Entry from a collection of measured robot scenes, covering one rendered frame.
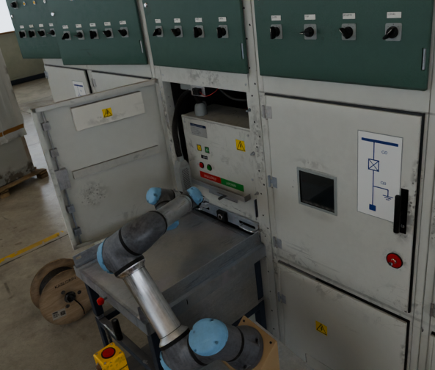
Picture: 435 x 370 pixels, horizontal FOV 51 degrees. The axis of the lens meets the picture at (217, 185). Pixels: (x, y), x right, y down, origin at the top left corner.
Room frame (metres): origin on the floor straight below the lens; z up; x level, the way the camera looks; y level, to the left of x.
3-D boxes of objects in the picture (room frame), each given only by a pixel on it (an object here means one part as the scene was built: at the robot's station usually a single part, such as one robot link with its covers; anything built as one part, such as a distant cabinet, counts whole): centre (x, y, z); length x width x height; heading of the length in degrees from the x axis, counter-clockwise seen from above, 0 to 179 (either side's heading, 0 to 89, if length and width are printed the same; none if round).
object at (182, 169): (2.17, 0.17, 1.09); 0.08 x 0.05 x 0.17; 129
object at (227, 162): (2.05, -0.02, 1.15); 0.48 x 0.01 x 0.48; 39
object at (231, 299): (1.81, 0.28, 0.46); 0.64 x 0.58 x 0.66; 129
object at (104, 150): (2.17, 0.50, 1.21); 0.63 x 0.07 x 0.74; 118
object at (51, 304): (2.55, 1.13, 0.20); 0.40 x 0.22 x 0.40; 126
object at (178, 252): (1.81, 0.28, 0.82); 0.68 x 0.62 x 0.06; 129
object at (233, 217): (2.06, -0.03, 0.89); 0.54 x 0.05 x 0.06; 39
